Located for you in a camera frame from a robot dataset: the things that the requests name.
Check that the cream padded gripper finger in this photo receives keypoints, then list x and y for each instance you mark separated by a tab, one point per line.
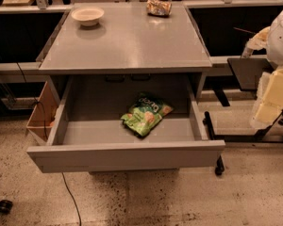
269	103

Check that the green rice chip bag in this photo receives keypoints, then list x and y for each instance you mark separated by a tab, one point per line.
145	114

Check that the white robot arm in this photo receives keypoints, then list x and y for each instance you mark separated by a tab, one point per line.
274	48

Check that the crumpled gold snack bag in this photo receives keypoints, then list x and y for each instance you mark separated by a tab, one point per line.
158	8

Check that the grey cabinet counter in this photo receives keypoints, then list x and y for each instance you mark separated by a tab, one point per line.
128	40

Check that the grey open top drawer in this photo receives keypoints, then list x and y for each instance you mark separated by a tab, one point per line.
88	135

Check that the black side table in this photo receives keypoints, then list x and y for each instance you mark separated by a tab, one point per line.
248	71

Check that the white spray bottle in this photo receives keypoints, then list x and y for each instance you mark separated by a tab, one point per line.
258	42

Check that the white bowl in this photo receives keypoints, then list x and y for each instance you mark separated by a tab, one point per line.
88	16

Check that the black caster wheel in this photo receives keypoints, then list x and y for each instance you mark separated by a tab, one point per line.
5	206

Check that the black rolling cart frame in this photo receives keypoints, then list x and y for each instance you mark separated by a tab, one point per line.
259	136

